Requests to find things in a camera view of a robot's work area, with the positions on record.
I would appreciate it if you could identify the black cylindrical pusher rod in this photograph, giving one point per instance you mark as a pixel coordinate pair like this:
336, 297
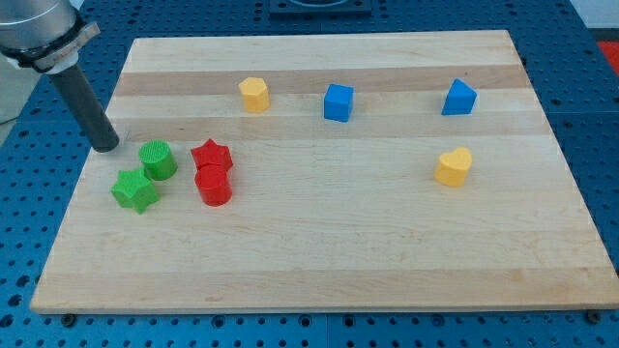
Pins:
80, 98

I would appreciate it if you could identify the green cylinder block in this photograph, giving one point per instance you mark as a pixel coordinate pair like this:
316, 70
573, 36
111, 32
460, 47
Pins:
157, 159

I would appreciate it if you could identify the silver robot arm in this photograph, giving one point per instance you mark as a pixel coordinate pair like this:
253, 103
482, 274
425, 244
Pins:
46, 36

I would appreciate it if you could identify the green star block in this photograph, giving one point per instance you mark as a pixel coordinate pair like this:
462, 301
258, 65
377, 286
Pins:
134, 190

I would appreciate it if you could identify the red star block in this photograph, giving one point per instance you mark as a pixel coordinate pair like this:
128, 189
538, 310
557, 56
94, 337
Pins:
212, 153

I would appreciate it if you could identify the red cylinder block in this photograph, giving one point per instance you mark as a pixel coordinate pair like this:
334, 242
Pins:
212, 183

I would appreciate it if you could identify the yellow hexagon block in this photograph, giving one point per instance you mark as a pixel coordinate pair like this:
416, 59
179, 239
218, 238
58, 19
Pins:
255, 94

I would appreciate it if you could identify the blue cube block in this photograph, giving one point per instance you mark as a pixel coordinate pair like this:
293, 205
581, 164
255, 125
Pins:
338, 103

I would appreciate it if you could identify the wooden board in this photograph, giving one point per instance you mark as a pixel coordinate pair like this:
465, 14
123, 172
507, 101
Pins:
328, 216

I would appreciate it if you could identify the yellow heart block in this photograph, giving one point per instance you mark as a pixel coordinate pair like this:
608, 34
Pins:
452, 167

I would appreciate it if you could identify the blue triangle block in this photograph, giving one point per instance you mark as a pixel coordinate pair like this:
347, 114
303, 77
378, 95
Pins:
460, 99

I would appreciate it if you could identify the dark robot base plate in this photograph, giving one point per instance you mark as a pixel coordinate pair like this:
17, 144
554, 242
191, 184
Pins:
318, 7

